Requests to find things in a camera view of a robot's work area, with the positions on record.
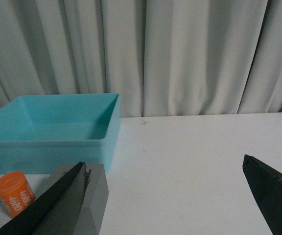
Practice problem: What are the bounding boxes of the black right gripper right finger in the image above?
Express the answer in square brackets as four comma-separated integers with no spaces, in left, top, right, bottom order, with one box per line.
[242,155,282,235]

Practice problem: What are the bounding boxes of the gray block with square hole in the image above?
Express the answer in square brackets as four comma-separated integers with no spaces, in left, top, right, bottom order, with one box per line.
[38,162,109,235]

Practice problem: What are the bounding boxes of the white pleated curtain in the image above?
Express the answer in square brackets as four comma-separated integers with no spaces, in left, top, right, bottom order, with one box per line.
[0,0,282,117]

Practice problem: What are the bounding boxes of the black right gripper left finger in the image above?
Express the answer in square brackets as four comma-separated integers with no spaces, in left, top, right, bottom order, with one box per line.
[0,162,90,235]

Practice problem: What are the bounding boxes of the light blue plastic box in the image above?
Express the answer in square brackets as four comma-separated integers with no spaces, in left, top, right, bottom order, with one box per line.
[0,93,120,174]

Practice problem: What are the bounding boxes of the orange cylinder part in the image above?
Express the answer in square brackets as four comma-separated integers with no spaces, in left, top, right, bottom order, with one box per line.
[0,171,36,218]

